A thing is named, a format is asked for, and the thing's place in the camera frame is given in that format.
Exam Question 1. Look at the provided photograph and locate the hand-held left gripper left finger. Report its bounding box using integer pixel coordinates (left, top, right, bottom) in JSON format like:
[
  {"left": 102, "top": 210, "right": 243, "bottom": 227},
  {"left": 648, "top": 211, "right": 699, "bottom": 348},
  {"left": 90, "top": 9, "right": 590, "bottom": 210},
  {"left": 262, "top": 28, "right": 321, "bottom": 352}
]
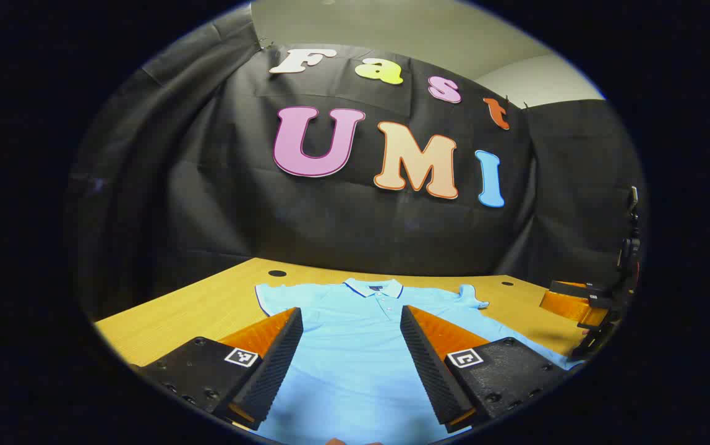
[{"left": 132, "top": 307, "right": 304, "bottom": 431}]

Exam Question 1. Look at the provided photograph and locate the light blue polo T-shirt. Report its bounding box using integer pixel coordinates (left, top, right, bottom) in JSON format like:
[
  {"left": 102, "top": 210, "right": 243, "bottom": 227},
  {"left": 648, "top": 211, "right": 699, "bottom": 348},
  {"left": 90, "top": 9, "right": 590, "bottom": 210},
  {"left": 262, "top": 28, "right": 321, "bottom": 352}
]
[{"left": 254, "top": 278, "right": 584, "bottom": 445}]

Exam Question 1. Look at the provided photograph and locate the black backdrop cloth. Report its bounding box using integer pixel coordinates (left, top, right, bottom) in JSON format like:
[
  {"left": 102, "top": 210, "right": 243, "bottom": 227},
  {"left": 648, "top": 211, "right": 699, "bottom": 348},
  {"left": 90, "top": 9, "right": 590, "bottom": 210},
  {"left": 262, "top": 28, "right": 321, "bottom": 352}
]
[{"left": 67, "top": 6, "right": 646, "bottom": 322}]

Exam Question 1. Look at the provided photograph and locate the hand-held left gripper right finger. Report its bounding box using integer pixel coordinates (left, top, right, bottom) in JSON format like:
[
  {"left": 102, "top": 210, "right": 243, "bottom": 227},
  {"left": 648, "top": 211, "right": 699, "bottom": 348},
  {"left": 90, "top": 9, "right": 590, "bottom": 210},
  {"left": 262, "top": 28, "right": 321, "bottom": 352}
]
[{"left": 400, "top": 305, "right": 572, "bottom": 434}]

